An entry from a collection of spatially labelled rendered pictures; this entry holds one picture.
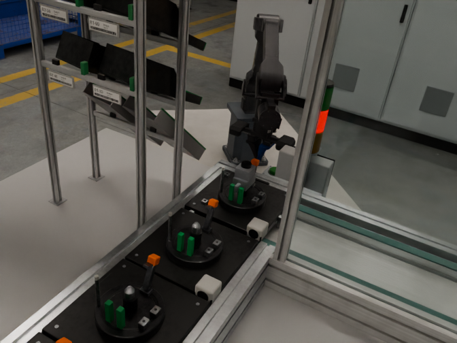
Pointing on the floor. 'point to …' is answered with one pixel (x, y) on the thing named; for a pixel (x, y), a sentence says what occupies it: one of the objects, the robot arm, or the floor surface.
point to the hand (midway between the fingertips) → (259, 151)
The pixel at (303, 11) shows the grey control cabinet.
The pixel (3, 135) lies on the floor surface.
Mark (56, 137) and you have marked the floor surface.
